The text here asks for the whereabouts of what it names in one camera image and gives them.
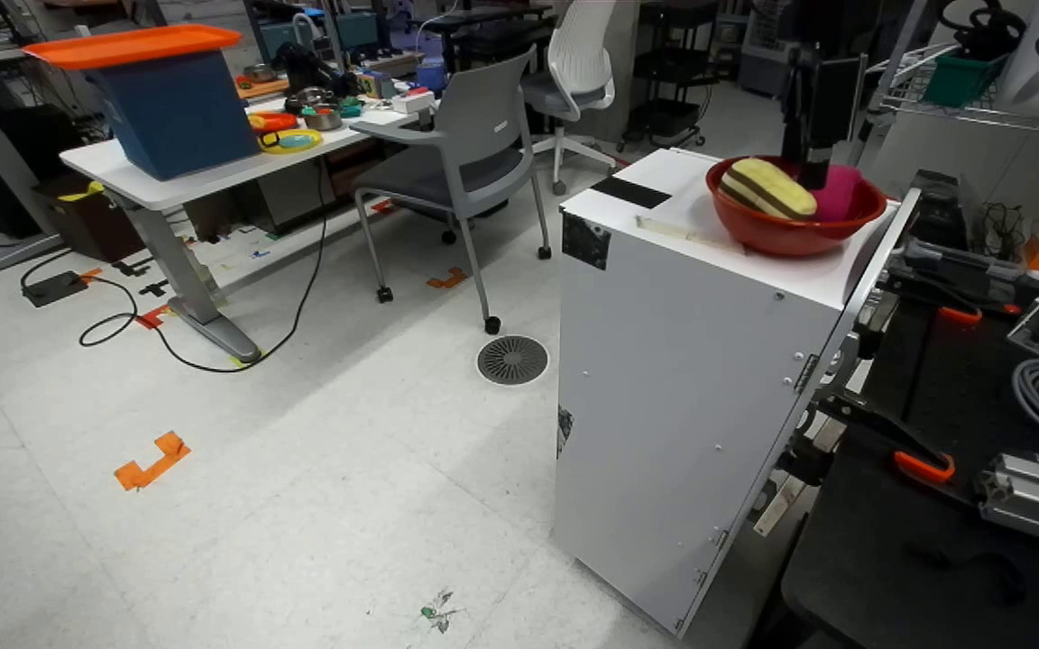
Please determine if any green plastic bin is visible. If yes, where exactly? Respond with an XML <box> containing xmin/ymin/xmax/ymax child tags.
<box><xmin>919</xmin><ymin>50</ymin><xmax>1010</xmax><ymax>111</ymax></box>

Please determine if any black strap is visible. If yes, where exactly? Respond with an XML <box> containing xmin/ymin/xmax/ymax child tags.
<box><xmin>901</xmin><ymin>544</ymin><xmax>1033</xmax><ymax>610</ymax></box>

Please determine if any magenta soft toy object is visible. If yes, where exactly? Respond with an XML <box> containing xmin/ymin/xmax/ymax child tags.
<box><xmin>807</xmin><ymin>162</ymin><xmax>871</xmax><ymax>225</ymax></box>

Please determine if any aluminium extrusion rail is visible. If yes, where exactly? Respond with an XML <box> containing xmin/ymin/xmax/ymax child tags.
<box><xmin>978</xmin><ymin>450</ymin><xmax>1039</xmax><ymax>555</ymax></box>

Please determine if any white office desk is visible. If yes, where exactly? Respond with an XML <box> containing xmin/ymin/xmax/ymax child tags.
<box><xmin>59</xmin><ymin>101</ymin><xmax>439</xmax><ymax>366</ymax></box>

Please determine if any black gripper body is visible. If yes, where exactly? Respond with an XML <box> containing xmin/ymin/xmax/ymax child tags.
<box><xmin>778</xmin><ymin>43</ymin><xmax>873</xmax><ymax>170</ymax></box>

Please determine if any black clamp orange handle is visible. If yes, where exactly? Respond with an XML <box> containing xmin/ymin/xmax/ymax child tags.
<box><xmin>820</xmin><ymin>389</ymin><xmax>958</xmax><ymax>492</ymax></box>
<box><xmin>891</xmin><ymin>239</ymin><xmax>1029</xmax><ymax>331</ymax></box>

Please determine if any white small box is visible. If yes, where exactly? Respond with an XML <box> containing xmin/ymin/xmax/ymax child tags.
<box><xmin>386</xmin><ymin>82</ymin><xmax>439</xmax><ymax>122</ymax></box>

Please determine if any white metal cabinet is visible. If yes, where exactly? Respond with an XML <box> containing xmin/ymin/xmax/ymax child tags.
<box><xmin>550</xmin><ymin>146</ymin><xmax>922</xmax><ymax>640</ymax></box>

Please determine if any grey office chair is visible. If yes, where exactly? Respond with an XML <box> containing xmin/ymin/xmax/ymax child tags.
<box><xmin>350</xmin><ymin>49</ymin><xmax>557</xmax><ymax>338</ymax></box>

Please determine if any white office chair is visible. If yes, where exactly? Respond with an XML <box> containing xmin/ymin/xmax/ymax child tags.
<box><xmin>522</xmin><ymin>0</ymin><xmax>619</xmax><ymax>196</ymax></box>

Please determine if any black power adapter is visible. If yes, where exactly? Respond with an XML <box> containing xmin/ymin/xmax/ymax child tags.
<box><xmin>23</xmin><ymin>269</ymin><xmax>94</xmax><ymax>311</ymax></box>

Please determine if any round black floor cover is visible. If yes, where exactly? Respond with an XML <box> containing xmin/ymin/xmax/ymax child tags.
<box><xmin>471</xmin><ymin>331</ymin><xmax>553</xmax><ymax>389</ymax></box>

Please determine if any black floor cable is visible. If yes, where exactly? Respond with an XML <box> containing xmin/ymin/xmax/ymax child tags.
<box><xmin>77</xmin><ymin>168</ymin><xmax>332</xmax><ymax>378</ymax></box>

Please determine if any yellow green toy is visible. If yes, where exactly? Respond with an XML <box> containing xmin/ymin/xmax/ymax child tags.
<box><xmin>255</xmin><ymin>122</ymin><xmax>325</xmax><ymax>156</ymax></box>

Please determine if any black work table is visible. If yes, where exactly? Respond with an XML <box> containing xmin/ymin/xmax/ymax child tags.
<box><xmin>778</xmin><ymin>287</ymin><xmax>1039</xmax><ymax>649</ymax></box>

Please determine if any blue storage bin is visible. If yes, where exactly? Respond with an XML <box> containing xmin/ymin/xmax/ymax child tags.
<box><xmin>83</xmin><ymin>49</ymin><xmax>262</xmax><ymax>183</ymax></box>

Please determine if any large orange tape mark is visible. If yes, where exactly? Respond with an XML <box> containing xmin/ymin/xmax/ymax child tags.
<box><xmin>113</xmin><ymin>428</ymin><xmax>195</xmax><ymax>496</ymax></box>

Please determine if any red plastic bowl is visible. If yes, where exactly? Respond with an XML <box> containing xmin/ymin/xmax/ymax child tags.
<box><xmin>705</xmin><ymin>156</ymin><xmax>891</xmax><ymax>263</ymax></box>

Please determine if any orange bin lid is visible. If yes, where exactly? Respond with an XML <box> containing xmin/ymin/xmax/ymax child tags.
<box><xmin>23</xmin><ymin>22</ymin><xmax>245</xmax><ymax>73</ymax></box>

